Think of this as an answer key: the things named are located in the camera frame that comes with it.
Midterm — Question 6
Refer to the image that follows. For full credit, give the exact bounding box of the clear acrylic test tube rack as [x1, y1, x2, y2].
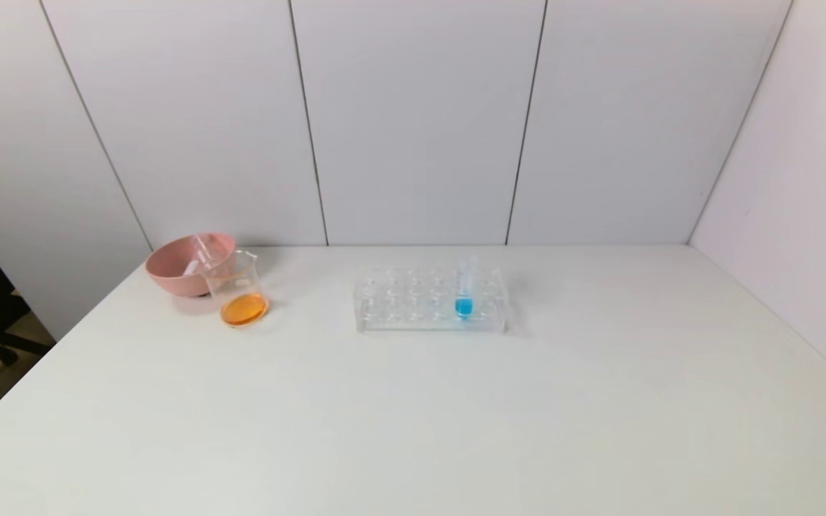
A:
[353, 264, 509, 335]

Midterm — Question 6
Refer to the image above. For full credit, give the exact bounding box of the test tube with blue pigment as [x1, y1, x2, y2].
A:
[455, 255, 480, 320]

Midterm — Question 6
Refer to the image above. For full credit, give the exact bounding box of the clear glass beaker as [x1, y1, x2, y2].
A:
[201, 249, 268, 329]

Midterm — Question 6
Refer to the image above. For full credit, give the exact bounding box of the pink plastic bowl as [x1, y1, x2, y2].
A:
[145, 232, 237, 297]

